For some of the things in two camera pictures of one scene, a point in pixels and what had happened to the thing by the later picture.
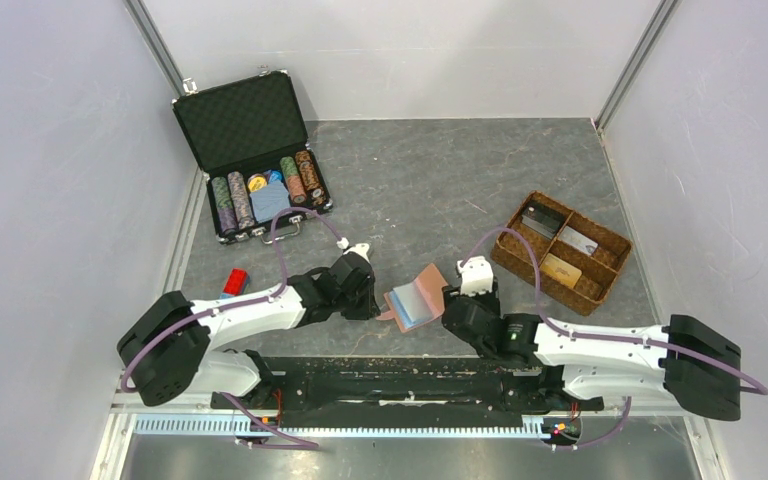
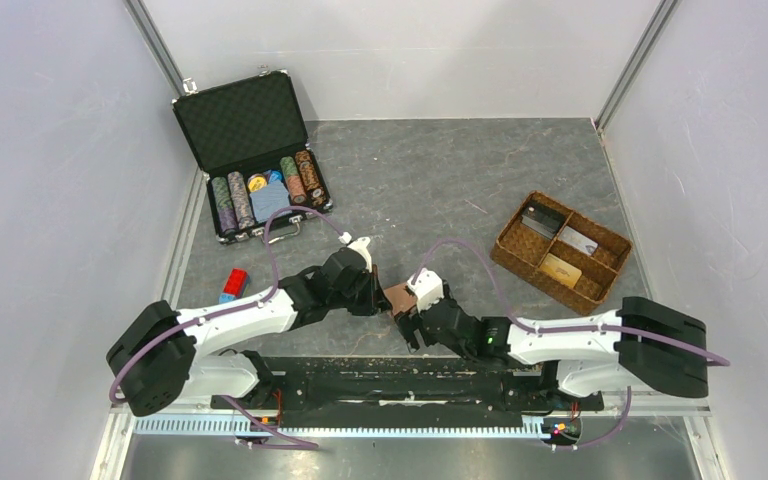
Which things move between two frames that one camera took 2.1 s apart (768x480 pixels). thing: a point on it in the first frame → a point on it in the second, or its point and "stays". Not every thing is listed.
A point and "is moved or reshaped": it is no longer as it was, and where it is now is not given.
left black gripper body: x=358 y=305 stays
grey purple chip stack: x=241 y=200 stays
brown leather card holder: x=418 y=302 is moved or reshaped
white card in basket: x=578 y=240 stays
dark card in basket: x=542 y=220 stays
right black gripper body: x=488 y=302 → x=464 y=351
